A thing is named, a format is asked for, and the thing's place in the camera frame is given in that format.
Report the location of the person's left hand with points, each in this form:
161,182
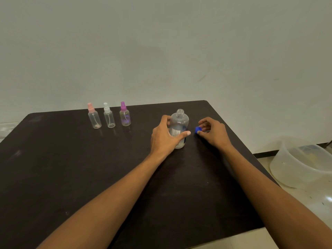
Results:
163,140

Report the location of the person's right hand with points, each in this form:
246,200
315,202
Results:
216,134

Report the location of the person's left thumb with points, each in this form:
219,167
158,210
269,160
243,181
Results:
180,136

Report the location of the person's right thumb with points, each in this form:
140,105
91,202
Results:
203,133

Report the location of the person's right middle finger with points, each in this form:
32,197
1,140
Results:
205,119

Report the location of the blue bottle cap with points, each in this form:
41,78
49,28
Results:
198,130

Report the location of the large clear plastic bottle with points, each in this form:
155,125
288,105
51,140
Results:
179,127

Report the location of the person's left forearm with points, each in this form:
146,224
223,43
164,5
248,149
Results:
103,202

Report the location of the person's right forearm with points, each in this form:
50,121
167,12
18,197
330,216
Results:
275,202

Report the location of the purple-capped small spray bottle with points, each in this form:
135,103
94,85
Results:
124,115

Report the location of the white-capped small spray bottle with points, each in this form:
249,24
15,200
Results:
109,116

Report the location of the pink-capped small spray bottle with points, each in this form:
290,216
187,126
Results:
94,117

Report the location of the translucent plastic tub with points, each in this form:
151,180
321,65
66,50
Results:
300,163

